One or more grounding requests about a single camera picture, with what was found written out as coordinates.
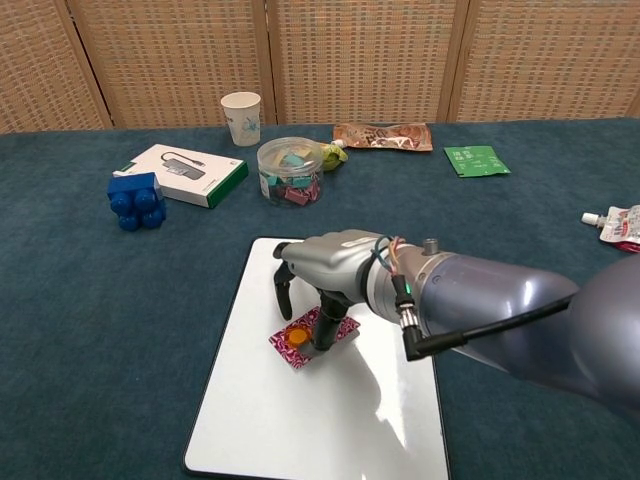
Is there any green sachet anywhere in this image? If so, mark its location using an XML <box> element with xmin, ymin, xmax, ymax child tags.
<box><xmin>443</xmin><ymin>144</ymin><xmax>513</xmax><ymax>179</ymax></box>

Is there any clear jar of binder clips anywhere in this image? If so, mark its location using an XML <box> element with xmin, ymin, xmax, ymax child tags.
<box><xmin>256</xmin><ymin>136</ymin><xmax>325</xmax><ymax>208</ymax></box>

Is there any white red spout pouch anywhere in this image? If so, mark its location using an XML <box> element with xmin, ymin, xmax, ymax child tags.
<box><xmin>580</xmin><ymin>203</ymin><xmax>640</xmax><ymax>255</ymax></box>

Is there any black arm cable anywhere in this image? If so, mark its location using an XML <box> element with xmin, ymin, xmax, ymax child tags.
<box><xmin>392</xmin><ymin>273</ymin><xmax>579</xmax><ymax>362</ymax></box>

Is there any woven folding screen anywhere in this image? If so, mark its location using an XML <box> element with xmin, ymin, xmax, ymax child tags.
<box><xmin>0</xmin><ymin>0</ymin><xmax>640</xmax><ymax>135</ymax></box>

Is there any yellow green snack packet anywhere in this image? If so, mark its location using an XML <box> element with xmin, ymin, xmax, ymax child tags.
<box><xmin>319</xmin><ymin>140</ymin><xmax>351</xmax><ymax>172</ymax></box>

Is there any small orange disc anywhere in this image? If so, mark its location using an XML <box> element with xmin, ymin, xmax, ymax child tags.
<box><xmin>284</xmin><ymin>327</ymin><xmax>313</xmax><ymax>350</ymax></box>

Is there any white green hub box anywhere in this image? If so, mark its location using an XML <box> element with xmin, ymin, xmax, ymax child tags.
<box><xmin>112</xmin><ymin>143</ymin><xmax>250</xmax><ymax>210</ymax></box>

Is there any brown spout pouch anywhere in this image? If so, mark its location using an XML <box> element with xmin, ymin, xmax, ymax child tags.
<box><xmin>332</xmin><ymin>122</ymin><xmax>433</xmax><ymax>152</ymax></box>

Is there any teal table cloth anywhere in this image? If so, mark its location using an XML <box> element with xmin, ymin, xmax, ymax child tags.
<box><xmin>0</xmin><ymin>117</ymin><xmax>640</xmax><ymax>480</ymax></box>

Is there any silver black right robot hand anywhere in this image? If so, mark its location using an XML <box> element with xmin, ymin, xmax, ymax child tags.
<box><xmin>272</xmin><ymin>229</ymin><xmax>396</xmax><ymax>356</ymax></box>

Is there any white board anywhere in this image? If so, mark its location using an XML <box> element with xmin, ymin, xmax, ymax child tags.
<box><xmin>182</xmin><ymin>237</ymin><xmax>451</xmax><ymax>480</ymax></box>

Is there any blue toy building block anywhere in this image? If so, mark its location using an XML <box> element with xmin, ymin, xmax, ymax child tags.
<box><xmin>106</xmin><ymin>171</ymin><xmax>167</xmax><ymax>233</ymax></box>

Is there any magenta patterned packet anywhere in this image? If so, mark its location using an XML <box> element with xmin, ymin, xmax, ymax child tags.
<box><xmin>268</xmin><ymin>306</ymin><xmax>362</xmax><ymax>371</ymax></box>

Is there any white paper cup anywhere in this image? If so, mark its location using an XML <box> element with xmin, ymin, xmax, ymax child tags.
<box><xmin>220</xmin><ymin>91</ymin><xmax>263</xmax><ymax>147</ymax></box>

